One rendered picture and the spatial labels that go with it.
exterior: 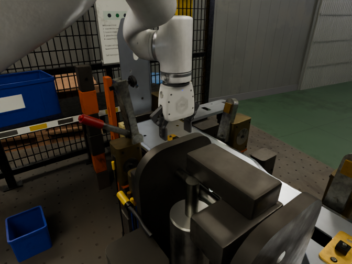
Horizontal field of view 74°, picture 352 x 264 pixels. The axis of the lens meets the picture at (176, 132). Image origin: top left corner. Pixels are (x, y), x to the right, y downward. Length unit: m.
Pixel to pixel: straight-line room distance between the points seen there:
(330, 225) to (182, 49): 0.48
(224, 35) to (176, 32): 3.28
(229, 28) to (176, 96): 3.31
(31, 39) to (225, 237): 0.23
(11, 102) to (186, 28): 0.59
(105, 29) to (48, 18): 0.94
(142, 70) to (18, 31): 0.73
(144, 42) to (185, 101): 0.19
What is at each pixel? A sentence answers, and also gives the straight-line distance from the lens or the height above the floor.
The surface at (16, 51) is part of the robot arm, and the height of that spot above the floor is 1.33.
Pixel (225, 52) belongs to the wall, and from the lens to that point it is 3.91.
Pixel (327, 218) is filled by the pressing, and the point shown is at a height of 1.00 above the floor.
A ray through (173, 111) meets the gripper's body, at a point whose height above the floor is 1.11.
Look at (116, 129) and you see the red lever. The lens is 0.60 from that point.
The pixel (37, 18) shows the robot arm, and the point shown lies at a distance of 0.19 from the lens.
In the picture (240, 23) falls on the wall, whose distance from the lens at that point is 4.02.
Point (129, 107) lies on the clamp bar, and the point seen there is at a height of 1.15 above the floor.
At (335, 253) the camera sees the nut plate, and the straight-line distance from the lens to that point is 0.50.
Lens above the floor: 1.35
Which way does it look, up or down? 26 degrees down
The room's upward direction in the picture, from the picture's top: straight up
